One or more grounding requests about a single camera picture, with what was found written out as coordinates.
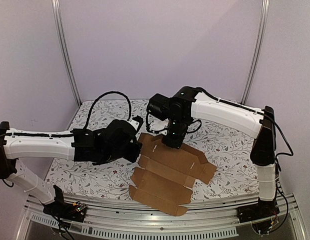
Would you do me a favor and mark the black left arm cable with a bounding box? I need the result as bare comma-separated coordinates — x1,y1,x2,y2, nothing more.
84,90,133,131

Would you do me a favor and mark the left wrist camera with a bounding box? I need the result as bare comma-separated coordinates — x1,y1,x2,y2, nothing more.
128,115,144,135

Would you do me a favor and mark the brown cardboard box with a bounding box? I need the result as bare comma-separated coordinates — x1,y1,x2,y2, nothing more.
129,133,217,217

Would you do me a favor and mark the aluminium front rail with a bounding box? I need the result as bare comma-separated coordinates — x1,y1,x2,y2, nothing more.
16,194,308,240

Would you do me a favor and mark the left aluminium frame post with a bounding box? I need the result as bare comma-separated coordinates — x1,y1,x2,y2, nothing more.
52,0,82,107

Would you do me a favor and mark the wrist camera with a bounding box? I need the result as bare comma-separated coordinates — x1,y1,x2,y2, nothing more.
146,93,169,121
128,115,144,135

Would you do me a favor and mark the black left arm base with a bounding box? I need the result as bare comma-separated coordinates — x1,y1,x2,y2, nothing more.
43,201,88,223

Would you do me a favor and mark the right aluminium frame post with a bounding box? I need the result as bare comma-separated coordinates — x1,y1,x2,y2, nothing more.
240,0,270,105

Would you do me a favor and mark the aluminium frame post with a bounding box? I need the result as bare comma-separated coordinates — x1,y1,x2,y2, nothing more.
240,0,270,105
52,0,82,107

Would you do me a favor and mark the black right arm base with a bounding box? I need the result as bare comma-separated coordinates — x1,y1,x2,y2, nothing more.
236,201,280,223

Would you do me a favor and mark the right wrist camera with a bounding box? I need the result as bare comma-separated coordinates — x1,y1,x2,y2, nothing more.
146,93,169,121

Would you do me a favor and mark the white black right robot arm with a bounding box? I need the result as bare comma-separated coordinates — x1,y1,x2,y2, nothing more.
146,86,276,218

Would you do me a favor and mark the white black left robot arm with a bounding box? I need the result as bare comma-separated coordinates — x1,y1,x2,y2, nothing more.
0,116,143,217

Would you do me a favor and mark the floral patterned table mat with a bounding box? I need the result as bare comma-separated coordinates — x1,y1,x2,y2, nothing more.
46,99,259,201

